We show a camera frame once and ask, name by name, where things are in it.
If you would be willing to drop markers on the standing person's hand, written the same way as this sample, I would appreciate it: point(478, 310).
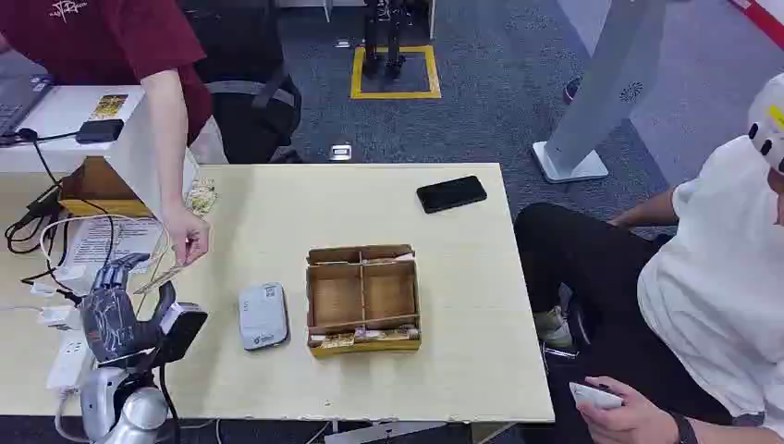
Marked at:
point(187, 236)

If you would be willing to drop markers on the seated person's hand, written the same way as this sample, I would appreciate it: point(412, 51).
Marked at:
point(625, 420)

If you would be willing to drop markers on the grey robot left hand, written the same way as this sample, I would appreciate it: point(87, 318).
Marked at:
point(110, 325)

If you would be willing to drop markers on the white smartphone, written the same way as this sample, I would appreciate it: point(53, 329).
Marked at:
point(594, 396)

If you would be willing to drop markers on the thin card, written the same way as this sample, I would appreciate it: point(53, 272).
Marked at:
point(158, 280)

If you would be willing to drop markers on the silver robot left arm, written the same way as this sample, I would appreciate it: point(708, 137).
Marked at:
point(132, 410)

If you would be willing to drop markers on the loose pile of cards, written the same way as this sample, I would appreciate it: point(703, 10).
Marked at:
point(201, 197)

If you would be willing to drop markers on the white charger plug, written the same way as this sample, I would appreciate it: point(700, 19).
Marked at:
point(56, 315)

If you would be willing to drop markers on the white power strip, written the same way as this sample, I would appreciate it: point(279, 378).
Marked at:
point(68, 361)

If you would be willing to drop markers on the black wristwatch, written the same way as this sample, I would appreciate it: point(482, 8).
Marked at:
point(685, 429)

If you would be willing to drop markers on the printed paper sheet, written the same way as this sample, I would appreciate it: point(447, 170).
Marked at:
point(116, 242)

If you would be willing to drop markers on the grey card reader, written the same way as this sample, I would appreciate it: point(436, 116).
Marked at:
point(263, 315)

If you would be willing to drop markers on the small black device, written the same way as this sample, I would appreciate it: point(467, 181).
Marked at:
point(100, 131)

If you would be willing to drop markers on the yellow printed card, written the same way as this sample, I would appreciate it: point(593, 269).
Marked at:
point(109, 106)

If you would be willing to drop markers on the seated person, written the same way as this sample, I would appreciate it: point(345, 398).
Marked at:
point(704, 288)

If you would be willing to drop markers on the white riser box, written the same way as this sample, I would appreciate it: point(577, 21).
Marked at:
point(67, 132)

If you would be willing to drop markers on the black office chair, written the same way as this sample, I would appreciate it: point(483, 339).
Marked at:
point(245, 80)

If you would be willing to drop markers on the metal floor socket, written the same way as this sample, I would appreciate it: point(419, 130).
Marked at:
point(340, 152)

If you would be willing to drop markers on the wooden card box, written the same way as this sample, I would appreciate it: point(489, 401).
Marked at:
point(362, 300)

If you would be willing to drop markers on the row of cards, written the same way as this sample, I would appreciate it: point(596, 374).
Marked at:
point(367, 336)

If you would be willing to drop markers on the standing person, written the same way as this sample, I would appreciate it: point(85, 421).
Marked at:
point(110, 37)

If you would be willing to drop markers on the grey laptop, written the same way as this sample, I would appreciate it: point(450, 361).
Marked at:
point(18, 101)

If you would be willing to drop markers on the black smartphone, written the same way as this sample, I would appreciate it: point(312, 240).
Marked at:
point(451, 194)

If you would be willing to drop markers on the black robot legs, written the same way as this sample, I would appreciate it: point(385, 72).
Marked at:
point(383, 37)

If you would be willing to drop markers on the white floor stand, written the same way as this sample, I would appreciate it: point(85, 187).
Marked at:
point(603, 80)

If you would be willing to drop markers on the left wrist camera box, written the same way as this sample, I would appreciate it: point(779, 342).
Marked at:
point(184, 328)

